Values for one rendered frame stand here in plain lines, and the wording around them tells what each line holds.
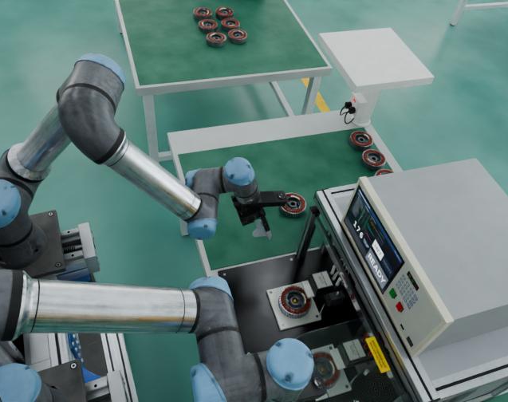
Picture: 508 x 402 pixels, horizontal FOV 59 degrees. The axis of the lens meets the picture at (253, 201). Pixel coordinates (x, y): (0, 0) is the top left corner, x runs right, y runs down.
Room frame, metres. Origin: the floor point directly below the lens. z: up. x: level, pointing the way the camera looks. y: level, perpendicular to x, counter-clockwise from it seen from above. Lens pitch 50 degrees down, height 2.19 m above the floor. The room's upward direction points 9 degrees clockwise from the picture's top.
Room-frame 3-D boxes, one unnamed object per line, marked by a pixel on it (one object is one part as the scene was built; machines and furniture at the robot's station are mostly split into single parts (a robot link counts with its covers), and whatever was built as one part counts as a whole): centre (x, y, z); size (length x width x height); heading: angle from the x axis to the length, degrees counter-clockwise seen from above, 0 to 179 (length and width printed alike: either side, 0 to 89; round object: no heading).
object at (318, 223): (0.67, -0.33, 1.03); 0.62 x 0.01 x 0.03; 24
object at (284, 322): (0.73, -0.19, 0.78); 0.15 x 0.15 x 0.01; 24
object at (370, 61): (1.69, -0.40, 0.98); 0.37 x 0.35 x 0.46; 24
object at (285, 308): (0.73, -0.19, 0.80); 0.11 x 0.11 x 0.04
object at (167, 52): (2.87, 0.55, 0.37); 1.85 x 1.10 x 0.75; 24
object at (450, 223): (0.75, -0.54, 1.22); 0.44 x 0.39 x 0.20; 24
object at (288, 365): (0.26, -0.10, 1.45); 0.09 x 0.08 x 0.11; 111
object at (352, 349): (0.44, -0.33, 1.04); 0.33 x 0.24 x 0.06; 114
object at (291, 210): (1.19, -0.16, 0.77); 0.11 x 0.11 x 0.04
